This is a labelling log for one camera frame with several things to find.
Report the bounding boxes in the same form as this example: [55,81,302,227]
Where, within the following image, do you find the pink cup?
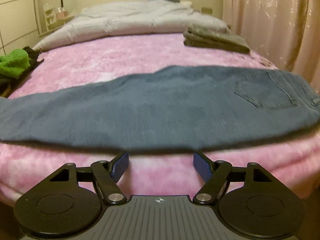
[56,11,68,21]

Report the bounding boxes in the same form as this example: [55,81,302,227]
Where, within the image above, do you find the grey striped duvet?
[33,0,230,51]

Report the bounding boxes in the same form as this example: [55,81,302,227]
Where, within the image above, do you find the pink patterned curtain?
[222,0,319,91]

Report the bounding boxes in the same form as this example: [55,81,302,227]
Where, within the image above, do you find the white vanity table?
[39,16,75,38]

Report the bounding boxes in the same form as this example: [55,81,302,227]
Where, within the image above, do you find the green garment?
[0,49,30,79]

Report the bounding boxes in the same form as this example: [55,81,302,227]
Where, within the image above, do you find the pink floral blanket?
[1,34,319,206]

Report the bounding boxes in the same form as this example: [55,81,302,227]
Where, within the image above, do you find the cream sliding wardrobe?
[0,0,40,56]

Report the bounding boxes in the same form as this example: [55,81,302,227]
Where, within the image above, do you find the folded grey trousers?
[183,24,251,54]

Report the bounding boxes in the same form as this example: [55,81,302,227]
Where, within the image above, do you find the blue denim jeans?
[1,66,319,151]

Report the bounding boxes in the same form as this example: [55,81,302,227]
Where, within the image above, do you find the white shelf organiser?
[43,3,56,30]

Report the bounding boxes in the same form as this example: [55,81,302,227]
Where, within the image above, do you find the round mirror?
[55,0,76,15]

